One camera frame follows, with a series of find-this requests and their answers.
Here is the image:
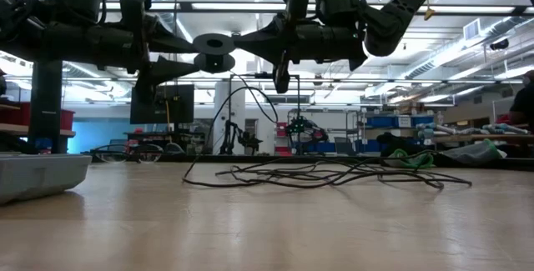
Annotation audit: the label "black ceiling speaker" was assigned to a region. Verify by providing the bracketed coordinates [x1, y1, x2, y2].
[489, 37, 511, 52]

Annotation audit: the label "black overhead frame beam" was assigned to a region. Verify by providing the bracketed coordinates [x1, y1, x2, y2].
[99, 1, 534, 16]

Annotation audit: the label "rolled white teal fabric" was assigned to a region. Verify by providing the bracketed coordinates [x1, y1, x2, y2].
[416, 123, 527, 137]

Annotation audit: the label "grey pouch with green trim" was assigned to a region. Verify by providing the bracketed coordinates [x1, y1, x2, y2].
[384, 148, 436, 170]

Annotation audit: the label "grey plastic tool case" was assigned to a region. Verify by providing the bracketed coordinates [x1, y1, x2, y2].
[0, 153, 93, 206]

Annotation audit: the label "red stacked boxes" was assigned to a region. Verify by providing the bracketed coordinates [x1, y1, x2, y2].
[275, 121, 293, 157]

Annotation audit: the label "looped thin arm cable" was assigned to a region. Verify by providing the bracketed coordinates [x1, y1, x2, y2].
[83, 143, 164, 165]

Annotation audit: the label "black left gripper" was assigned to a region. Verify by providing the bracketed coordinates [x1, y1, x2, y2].
[41, 24, 201, 106]

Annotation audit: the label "wooden shelf board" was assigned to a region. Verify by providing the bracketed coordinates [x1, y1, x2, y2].
[0, 123, 77, 138]

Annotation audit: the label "dark aluminium table frame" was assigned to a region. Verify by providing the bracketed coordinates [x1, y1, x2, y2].
[81, 153, 534, 171]

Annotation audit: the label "black pouch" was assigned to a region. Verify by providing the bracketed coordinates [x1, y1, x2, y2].
[376, 132, 418, 158]

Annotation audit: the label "blue storage bins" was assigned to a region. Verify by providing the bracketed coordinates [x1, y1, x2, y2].
[362, 114, 436, 129]

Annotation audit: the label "neighbour station black frame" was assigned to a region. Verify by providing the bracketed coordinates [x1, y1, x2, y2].
[228, 72, 302, 156]

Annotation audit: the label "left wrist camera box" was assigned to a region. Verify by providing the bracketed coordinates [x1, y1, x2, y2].
[119, 0, 153, 27]

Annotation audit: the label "thin black cord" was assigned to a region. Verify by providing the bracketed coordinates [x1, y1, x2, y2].
[181, 70, 474, 192]

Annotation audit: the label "clear bag with green rim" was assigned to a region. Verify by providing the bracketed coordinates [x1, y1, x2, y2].
[441, 138, 508, 166]

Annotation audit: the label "red storage bin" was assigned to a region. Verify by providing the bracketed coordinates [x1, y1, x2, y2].
[0, 102, 76, 133]

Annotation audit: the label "wooden workbench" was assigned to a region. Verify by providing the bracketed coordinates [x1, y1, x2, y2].
[431, 133, 534, 145]

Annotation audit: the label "black plastic spool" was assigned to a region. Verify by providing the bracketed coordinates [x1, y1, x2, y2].
[192, 33, 237, 75]

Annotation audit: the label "black stand with white base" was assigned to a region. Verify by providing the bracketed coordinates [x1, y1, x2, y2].
[28, 60, 64, 155]

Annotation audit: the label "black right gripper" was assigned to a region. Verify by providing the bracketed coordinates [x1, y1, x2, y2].
[232, 13, 369, 95]

